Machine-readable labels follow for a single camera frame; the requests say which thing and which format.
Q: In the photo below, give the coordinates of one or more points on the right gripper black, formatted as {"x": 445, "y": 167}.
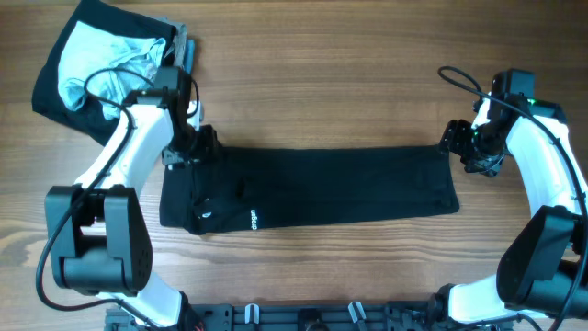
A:
{"x": 452, "y": 141}

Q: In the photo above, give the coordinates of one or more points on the black t-shirt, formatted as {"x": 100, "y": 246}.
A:
{"x": 254, "y": 189}

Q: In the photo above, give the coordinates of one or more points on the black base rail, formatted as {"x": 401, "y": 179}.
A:
{"x": 392, "y": 316}

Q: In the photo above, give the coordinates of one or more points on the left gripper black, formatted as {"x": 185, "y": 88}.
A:
{"x": 209, "y": 147}

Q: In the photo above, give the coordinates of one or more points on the folded black garment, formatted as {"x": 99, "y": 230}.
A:
{"x": 89, "y": 119}

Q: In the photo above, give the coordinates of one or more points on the grey folded garment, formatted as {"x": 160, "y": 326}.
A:
{"x": 176, "y": 53}

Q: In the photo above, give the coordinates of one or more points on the light blue crumpled garment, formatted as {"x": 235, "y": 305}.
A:
{"x": 107, "y": 65}

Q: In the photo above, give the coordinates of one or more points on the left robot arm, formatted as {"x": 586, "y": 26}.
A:
{"x": 98, "y": 249}

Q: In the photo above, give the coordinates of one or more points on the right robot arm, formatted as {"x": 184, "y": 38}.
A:
{"x": 543, "y": 273}

